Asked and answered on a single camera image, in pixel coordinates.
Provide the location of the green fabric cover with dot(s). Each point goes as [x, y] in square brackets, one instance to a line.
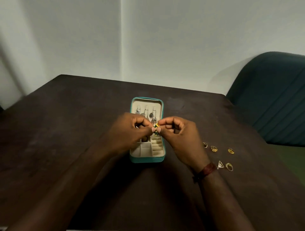
[290, 164]

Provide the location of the teal jewelry box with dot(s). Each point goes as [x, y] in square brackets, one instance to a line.
[147, 160]

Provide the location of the person's right hand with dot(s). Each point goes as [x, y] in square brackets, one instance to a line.
[185, 142]

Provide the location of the green and gold earring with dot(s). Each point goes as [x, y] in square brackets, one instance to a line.
[156, 127]

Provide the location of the person's left hand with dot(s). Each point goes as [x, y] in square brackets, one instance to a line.
[128, 135]

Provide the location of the person's right forearm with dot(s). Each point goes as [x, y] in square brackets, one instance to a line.
[224, 207]

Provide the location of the triangular gold earring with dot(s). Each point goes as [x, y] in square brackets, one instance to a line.
[219, 166]

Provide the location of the gold flower earring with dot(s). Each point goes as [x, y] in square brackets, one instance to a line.
[144, 138]

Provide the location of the person's left forearm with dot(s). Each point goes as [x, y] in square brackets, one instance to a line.
[62, 190]

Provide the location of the red thread wristband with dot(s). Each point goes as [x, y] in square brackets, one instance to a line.
[206, 170]

